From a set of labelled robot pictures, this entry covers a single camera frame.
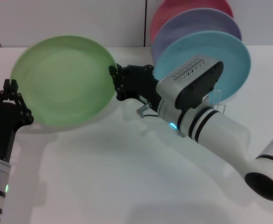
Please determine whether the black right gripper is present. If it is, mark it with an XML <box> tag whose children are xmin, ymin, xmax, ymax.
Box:
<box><xmin>108</xmin><ymin>63</ymin><xmax>161</xmax><ymax>110</ymax></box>

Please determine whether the cyan round plate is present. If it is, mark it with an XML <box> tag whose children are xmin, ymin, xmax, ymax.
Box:
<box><xmin>154</xmin><ymin>30</ymin><xmax>252</xmax><ymax>102</ymax></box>

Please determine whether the red round plate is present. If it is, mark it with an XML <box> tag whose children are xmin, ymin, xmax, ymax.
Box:
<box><xmin>150</xmin><ymin>0</ymin><xmax>234</xmax><ymax>44</ymax></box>

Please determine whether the purple round plate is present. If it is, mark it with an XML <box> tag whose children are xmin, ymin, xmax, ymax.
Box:
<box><xmin>151</xmin><ymin>8</ymin><xmax>242</xmax><ymax>63</ymax></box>

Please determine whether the silver plug with black cable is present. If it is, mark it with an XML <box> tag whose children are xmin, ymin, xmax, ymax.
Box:
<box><xmin>136</xmin><ymin>102</ymin><xmax>159</xmax><ymax>118</ymax></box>

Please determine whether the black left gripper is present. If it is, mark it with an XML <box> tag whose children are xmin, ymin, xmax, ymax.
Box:
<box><xmin>0</xmin><ymin>79</ymin><xmax>34</xmax><ymax>163</ymax></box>

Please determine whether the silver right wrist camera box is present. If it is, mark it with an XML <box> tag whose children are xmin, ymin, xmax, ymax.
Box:
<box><xmin>156</xmin><ymin>55</ymin><xmax>224</xmax><ymax>110</ymax></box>

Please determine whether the green round plate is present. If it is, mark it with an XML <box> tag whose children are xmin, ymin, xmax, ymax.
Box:
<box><xmin>11</xmin><ymin>35</ymin><xmax>117</xmax><ymax>129</ymax></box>

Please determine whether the metal wire plate rack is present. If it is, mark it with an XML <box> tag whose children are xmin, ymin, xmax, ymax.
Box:
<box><xmin>177</xmin><ymin>90</ymin><xmax>227</xmax><ymax>138</ymax></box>

